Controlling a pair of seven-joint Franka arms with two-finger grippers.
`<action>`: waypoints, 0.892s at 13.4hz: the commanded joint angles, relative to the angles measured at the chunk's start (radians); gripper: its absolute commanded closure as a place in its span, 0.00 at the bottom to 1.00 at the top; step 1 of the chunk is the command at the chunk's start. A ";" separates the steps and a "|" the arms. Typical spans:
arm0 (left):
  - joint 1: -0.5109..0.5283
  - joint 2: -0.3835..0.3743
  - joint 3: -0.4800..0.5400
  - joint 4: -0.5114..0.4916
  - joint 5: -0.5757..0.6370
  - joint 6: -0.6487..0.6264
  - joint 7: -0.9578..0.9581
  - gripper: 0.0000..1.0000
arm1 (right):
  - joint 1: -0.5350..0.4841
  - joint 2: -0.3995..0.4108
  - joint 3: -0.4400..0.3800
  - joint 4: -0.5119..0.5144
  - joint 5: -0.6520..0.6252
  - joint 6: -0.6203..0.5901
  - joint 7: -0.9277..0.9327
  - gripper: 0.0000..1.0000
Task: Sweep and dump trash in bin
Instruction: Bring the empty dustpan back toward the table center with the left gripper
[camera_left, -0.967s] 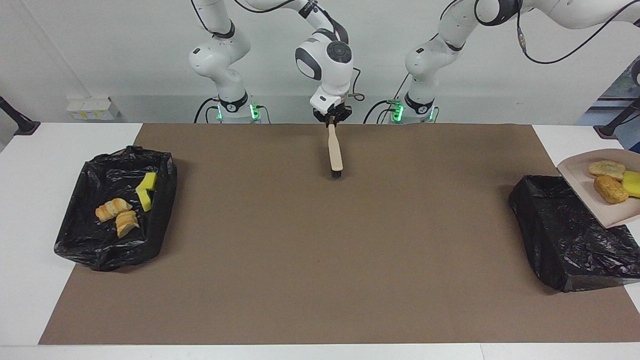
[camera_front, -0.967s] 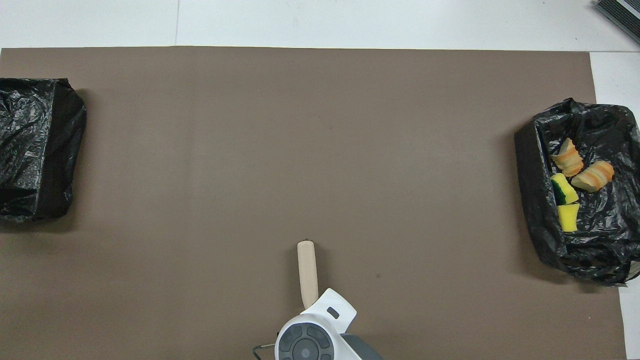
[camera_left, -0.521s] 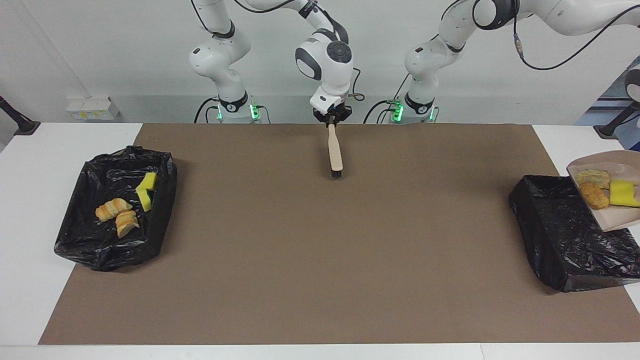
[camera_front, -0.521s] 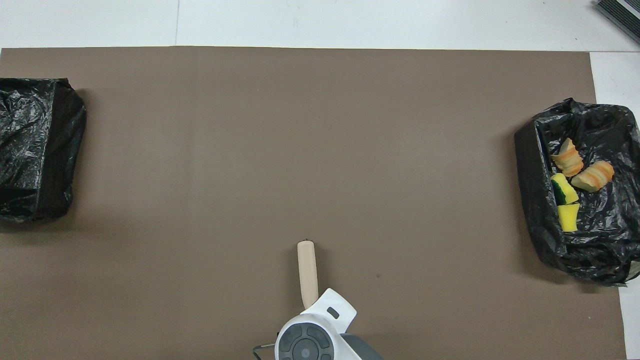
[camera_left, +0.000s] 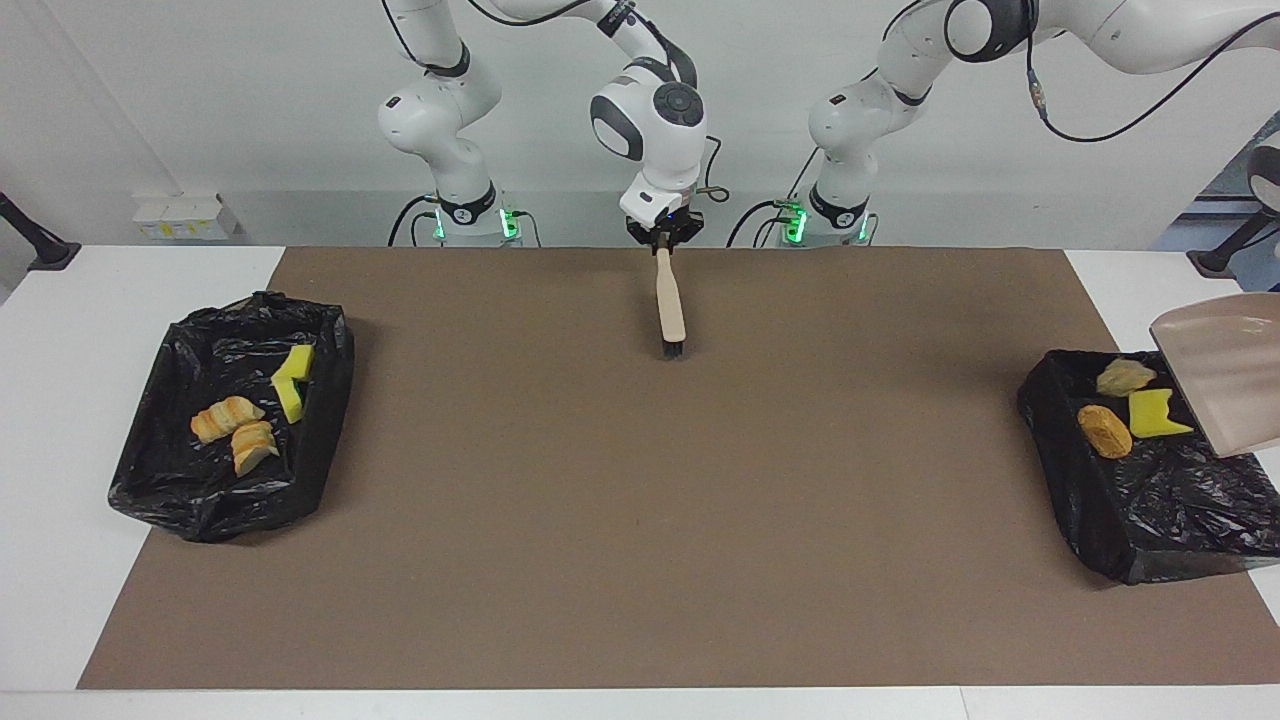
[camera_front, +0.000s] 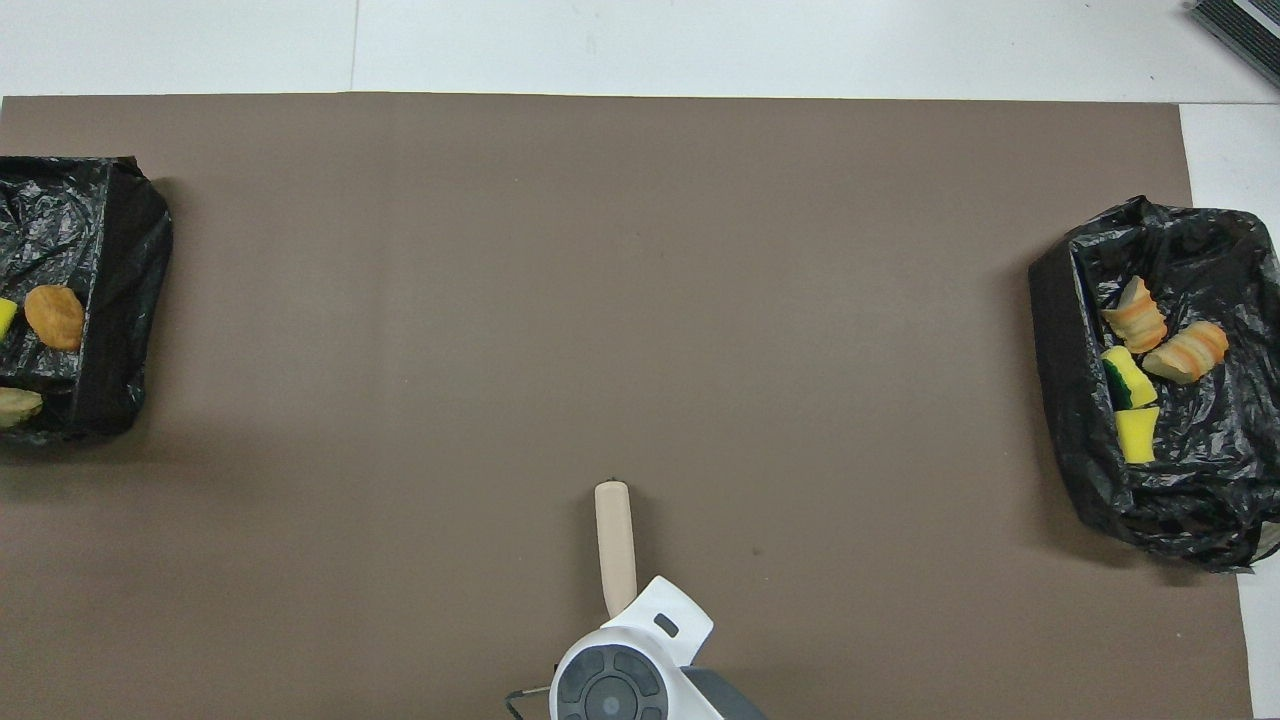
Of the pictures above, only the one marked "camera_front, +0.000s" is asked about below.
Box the beige hand brush black bristles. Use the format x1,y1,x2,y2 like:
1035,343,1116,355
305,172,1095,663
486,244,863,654
594,480,639,619

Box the striped croissant piece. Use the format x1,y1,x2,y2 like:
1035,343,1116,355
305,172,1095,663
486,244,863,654
1101,276,1169,354

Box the orange croissant piece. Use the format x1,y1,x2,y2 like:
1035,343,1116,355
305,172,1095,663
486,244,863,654
1142,320,1230,385

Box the brown bread roll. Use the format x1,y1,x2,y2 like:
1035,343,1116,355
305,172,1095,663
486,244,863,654
23,285,86,352

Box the pale bread chunk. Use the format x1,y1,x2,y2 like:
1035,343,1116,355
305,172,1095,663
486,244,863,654
0,387,44,430

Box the black bag lined bin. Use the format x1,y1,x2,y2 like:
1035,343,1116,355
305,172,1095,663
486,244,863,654
0,155,174,448
1028,195,1280,574

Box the brown table mat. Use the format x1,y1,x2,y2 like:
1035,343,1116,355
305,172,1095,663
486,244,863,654
0,93,1253,720

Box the grey ribbed device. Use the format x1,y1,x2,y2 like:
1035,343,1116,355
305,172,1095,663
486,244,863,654
1187,0,1280,91

